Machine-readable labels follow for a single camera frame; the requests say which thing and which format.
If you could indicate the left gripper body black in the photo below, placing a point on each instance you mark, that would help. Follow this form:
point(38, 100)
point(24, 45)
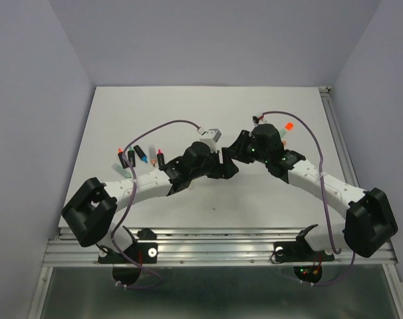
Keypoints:
point(212, 168)

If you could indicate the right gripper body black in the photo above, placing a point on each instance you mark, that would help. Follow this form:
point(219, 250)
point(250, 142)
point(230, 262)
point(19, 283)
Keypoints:
point(262, 155)

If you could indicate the orange pen cap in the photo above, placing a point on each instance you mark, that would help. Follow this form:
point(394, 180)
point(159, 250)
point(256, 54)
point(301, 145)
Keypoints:
point(289, 126)

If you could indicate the black highlighter pink cap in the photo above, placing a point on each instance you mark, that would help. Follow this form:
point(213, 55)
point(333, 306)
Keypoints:
point(160, 159)

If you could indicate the grey highlighter orange cap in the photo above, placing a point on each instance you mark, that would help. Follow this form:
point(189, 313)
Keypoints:
point(152, 155)

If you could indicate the black highlighter blue cap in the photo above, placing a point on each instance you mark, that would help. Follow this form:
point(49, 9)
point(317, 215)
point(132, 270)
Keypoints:
point(140, 153)

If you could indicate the black highlighter green cap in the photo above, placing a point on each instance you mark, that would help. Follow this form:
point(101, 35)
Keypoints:
point(131, 156)

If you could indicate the pastel green highlighter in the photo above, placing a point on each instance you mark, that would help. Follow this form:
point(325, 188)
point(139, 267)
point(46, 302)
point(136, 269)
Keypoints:
point(122, 171)

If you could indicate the black highlighter orange tip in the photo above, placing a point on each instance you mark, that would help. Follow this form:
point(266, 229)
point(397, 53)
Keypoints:
point(122, 160)

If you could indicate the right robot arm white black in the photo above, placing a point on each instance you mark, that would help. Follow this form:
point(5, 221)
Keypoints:
point(367, 218)

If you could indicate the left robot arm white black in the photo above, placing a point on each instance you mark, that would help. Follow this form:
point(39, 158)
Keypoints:
point(90, 211)

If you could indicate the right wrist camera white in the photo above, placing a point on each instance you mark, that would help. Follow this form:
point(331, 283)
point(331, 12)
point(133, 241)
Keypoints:
point(258, 120)

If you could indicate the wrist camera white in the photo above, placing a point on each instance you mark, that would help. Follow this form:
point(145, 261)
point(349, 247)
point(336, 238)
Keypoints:
point(258, 120)
point(210, 137)

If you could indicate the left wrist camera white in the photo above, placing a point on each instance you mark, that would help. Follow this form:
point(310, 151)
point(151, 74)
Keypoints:
point(210, 137)

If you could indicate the aluminium front rail frame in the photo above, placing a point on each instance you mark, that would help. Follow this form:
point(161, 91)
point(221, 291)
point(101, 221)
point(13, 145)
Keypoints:
point(192, 247)

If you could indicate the aluminium right rail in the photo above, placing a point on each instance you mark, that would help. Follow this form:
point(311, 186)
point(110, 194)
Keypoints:
point(342, 169)

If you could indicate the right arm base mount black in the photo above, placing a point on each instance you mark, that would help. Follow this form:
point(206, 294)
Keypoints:
point(295, 252)

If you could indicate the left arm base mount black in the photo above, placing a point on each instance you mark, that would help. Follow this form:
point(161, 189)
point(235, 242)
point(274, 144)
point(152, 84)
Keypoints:
point(141, 247)

